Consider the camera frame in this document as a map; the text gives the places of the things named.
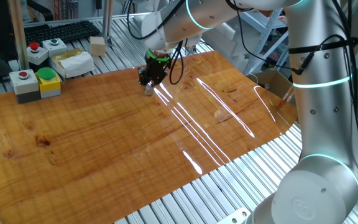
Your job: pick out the cardboard box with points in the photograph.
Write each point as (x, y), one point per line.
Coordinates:
(272, 82)

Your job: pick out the large wooden cube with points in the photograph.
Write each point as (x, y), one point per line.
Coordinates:
(97, 46)

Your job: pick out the aluminium upright post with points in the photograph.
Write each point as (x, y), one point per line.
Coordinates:
(107, 21)

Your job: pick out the grey metal shelf frame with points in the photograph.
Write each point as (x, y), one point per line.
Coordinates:
(264, 34)

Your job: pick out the grey red button box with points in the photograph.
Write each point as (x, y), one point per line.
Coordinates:
(25, 87)

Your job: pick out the small green button box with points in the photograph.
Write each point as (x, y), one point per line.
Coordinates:
(57, 48)

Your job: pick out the aluminium arm base plate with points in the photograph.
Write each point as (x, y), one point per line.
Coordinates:
(236, 216)

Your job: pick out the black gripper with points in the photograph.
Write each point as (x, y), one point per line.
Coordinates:
(155, 69)

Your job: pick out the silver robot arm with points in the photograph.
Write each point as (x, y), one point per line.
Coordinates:
(322, 124)

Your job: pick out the black keyboard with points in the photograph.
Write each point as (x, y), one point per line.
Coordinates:
(64, 31)

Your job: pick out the small wooden block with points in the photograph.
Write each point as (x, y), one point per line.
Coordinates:
(148, 91)

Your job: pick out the tan upright post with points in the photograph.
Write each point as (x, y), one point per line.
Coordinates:
(19, 37)

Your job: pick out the slanted tan rod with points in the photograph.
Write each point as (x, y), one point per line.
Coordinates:
(287, 95)

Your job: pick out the yellow green mushroom button box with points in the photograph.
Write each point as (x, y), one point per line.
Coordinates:
(49, 84)

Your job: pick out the tissue box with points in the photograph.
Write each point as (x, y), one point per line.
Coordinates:
(73, 63)

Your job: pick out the small red button box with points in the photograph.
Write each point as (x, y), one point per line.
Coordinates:
(37, 56)

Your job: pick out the black chair armrest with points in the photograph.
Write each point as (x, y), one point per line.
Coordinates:
(43, 11)

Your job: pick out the glossy wood-grain mat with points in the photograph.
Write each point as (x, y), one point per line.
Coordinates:
(104, 140)

